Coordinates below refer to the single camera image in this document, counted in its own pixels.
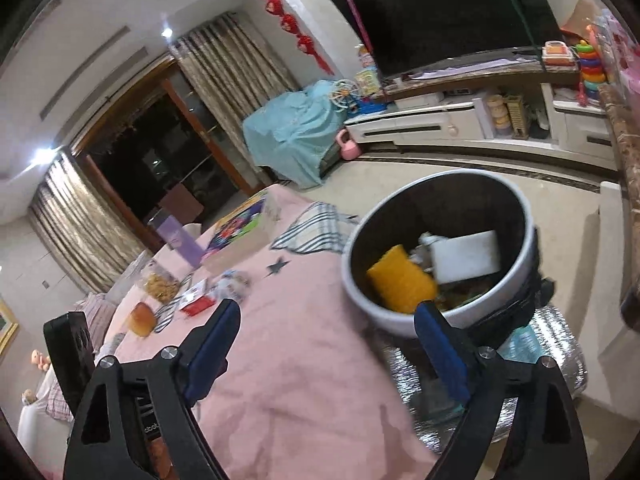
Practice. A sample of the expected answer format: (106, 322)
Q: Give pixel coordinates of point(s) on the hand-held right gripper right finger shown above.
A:
(442, 355)

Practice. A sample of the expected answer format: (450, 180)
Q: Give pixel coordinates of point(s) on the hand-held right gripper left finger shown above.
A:
(210, 355)

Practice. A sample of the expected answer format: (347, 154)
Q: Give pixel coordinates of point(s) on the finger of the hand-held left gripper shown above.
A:
(149, 420)

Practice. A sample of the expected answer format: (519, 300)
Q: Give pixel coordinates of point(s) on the yellow crinkled wrapper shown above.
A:
(400, 280)

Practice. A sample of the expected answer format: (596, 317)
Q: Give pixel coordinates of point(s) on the white rectangular pack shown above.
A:
(465, 257)

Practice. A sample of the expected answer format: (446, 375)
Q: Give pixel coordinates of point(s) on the round black trash bin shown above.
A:
(380, 220)

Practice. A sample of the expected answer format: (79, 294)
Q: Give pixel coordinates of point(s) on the red wrapper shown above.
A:
(197, 306)

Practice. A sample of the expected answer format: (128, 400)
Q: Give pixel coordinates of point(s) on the crumpled white wrapper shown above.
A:
(232, 285)

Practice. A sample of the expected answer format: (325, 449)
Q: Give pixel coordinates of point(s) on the orange bread bun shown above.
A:
(142, 319)

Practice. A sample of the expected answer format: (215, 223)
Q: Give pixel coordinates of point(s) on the clear snack bag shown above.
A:
(160, 282)

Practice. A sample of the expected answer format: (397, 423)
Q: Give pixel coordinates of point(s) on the silver foil mat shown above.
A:
(550, 350)

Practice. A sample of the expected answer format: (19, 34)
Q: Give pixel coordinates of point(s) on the dark star shape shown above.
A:
(276, 266)

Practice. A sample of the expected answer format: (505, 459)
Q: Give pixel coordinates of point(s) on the purple box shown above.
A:
(177, 242)

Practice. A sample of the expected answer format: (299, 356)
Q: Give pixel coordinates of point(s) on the colourful game box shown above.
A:
(240, 235)

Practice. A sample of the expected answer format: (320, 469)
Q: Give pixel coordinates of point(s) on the beige patterned curtain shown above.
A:
(235, 60)
(85, 225)

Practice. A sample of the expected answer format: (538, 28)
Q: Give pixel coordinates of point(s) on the plaid cloth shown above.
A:
(315, 230)

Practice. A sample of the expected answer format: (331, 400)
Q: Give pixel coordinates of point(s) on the wooden framed glass door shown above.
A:
(150, 150)

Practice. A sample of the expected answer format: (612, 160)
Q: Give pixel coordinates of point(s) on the pink kettlebell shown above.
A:
(349, 150)

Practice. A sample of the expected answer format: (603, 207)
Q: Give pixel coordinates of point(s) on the white television cabinet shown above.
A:
(425, 120)

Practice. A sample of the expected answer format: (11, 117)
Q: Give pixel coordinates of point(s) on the teal cloth cover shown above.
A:
(290, 130)

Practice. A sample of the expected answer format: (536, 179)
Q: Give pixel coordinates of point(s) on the stacked yellow containers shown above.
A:
(498, 115)

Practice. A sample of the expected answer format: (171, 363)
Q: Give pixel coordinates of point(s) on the wooden slatted box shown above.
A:
(516, 117)

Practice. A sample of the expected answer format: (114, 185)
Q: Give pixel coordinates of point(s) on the ferris wheel toy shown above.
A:
(342, 95)

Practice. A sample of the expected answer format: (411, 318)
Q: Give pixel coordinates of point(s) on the yellow green activity toy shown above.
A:
(367, 81)

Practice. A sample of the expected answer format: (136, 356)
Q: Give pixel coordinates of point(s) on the toy cash register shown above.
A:
(557, 54)

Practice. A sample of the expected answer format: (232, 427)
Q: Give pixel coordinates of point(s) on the pink rod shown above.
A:
(360, 30)

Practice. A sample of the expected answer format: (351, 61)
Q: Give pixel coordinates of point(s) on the black television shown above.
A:
(450, 10)

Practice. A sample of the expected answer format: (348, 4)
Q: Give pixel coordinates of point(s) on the green rod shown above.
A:
(525, 15)

